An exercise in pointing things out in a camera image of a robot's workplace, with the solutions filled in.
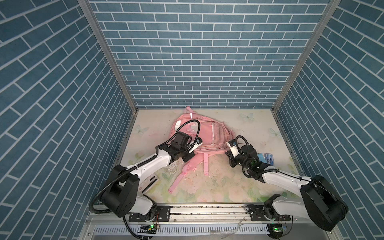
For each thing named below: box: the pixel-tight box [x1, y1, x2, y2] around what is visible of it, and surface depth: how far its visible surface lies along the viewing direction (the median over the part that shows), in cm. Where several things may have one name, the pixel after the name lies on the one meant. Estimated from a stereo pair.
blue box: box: [257, 152, 267, 163], surface depth 92 cm
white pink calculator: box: [138, 173, 160, 195], surface depth 82 cm
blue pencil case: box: [264, 152, 274, 166], surface depth 95 cm
